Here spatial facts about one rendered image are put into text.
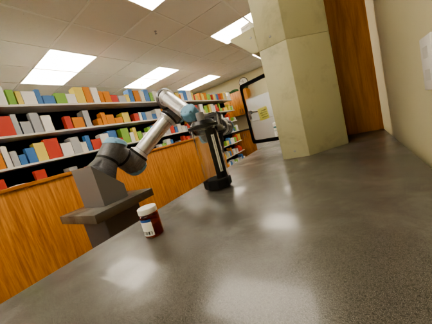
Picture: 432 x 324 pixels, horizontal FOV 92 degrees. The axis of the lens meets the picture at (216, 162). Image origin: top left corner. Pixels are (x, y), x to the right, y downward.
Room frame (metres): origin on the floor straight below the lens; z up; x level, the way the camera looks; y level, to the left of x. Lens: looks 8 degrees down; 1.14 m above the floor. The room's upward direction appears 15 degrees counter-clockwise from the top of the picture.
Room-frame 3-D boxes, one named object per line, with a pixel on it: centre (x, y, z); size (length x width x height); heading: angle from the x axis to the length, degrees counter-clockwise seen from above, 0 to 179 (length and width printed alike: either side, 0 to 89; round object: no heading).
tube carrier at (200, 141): (0.74, 0.01, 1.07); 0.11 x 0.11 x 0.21
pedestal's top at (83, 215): (1.05, 0.59, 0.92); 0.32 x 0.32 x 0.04; 58
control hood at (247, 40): (1.08, -0.34, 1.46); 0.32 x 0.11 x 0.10; 146
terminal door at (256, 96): (1.31, -0.37, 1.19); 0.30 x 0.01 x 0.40; 34
